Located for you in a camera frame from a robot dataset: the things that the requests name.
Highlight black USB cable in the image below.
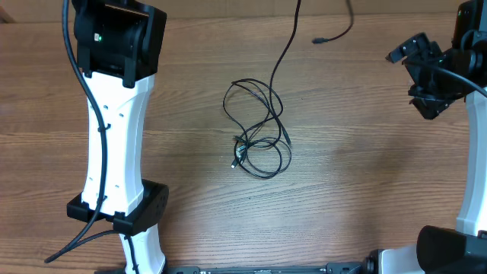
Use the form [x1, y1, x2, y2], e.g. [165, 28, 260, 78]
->
[268, 0, 355, 149]
[222, 78, 293, 180]

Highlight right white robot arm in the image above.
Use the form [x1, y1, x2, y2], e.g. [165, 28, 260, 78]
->
[362, 0, 486, 274]

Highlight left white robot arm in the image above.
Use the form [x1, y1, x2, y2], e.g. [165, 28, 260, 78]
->
[62, 1, 168, 273]

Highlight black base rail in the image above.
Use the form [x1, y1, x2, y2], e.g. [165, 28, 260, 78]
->
[162, 262, 366, 274]

